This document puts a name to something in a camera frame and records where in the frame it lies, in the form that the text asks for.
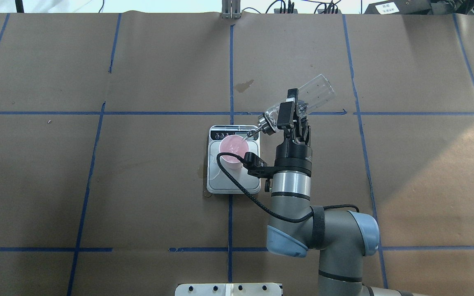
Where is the aluminium frame post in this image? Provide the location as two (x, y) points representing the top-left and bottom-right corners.
(221, 0), (242, 19)

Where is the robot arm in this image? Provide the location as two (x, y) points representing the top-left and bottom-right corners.
(267, 88), (411, 296)

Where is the black box with white label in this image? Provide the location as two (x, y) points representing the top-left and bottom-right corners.
(363, 0), (432, 15)

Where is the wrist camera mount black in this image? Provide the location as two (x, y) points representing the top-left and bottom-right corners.
(241, 152), (277, 179)

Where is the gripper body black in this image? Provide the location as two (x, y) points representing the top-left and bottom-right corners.
(274, 139), (313, 176)

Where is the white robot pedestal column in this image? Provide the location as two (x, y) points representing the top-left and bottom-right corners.
(174, 282), (283, 296)

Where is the pink plastic cup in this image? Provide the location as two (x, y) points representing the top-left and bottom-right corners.
(219, 134), (249, 170)

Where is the black tripod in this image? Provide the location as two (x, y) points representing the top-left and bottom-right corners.
(14, 0), (24, 13)

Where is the wrist camera cable black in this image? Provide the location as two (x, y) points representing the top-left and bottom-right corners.
(216, 153), (360, 225)

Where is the grey digital kitchen scale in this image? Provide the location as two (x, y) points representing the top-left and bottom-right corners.
(206, 125), (261, 194)

